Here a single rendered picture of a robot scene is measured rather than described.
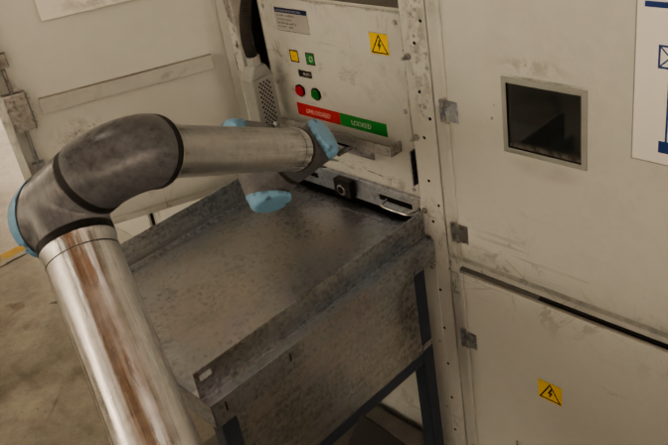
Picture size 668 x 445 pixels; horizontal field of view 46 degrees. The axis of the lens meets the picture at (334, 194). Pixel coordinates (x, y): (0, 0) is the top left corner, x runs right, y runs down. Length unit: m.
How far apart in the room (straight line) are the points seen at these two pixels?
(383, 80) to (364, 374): 0.69
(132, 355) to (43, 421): 1.98
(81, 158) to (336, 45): 0.92
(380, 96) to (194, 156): 0.73
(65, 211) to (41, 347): 2.29
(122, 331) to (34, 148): 1.15
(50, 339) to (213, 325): 1.77
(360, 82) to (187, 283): 0.63
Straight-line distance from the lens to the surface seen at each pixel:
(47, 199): 1.19
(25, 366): 3.38
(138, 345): 1.11
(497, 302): 1.84
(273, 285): 1.83
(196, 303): 1.84
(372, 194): 2.02
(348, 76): 1.92
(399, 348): 1.97
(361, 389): 1.92
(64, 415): 3.06
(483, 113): 1.60
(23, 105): 2.15
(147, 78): 2.16
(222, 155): 1.30
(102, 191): 1.15
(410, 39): 1.68
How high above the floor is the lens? 1.88
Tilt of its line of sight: 29 degrees down
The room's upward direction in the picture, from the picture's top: 10 degrees counter-clockwise
